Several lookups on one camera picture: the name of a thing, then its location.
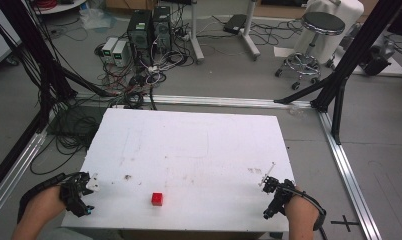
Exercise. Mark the black device on white board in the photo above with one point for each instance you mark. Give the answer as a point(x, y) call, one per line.
point(377, 58)

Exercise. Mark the round white table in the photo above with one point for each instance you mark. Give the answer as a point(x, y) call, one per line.
point(60, 6)

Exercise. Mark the person's left hand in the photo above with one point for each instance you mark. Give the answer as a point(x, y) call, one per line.
point(50, 201)

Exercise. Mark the red cube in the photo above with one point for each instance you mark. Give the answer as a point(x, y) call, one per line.
point(157, 199)

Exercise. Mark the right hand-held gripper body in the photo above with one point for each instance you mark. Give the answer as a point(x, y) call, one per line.
point(278, 199)

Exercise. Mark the black round stool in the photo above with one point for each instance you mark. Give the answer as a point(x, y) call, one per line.
point(322, 24)

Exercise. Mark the black flat box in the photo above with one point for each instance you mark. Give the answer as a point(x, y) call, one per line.
point(235, 24)

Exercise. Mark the white desk leg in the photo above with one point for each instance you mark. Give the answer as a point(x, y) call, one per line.
point(196, 36)
point(250, 36)

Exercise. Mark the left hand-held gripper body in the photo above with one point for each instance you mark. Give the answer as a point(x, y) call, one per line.
point(72, 198)

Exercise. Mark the white power supply unit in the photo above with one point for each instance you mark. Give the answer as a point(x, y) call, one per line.
point(119, 53)
point(108, 50)

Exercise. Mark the clear plastic bag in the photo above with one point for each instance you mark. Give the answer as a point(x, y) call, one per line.
point(95, 18)

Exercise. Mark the person's right hand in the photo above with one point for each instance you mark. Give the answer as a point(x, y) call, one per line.
point(300, 210)

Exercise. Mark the aluminium floor rail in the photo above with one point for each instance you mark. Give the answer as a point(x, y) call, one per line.
point(12, 176)
point(349, 176)
point(222, 100)

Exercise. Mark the black computer tower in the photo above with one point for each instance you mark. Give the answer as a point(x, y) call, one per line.
point(139, 33)
point(162, 26)

